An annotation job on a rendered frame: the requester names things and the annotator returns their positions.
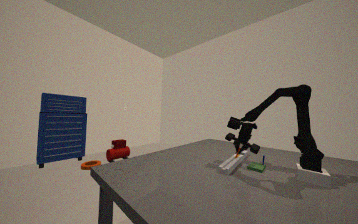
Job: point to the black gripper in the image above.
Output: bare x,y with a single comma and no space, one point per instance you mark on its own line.
242,139

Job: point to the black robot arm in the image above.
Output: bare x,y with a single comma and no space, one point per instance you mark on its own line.
311,159

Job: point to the aluminum slotted rail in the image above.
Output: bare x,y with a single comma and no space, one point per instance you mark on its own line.
231,164

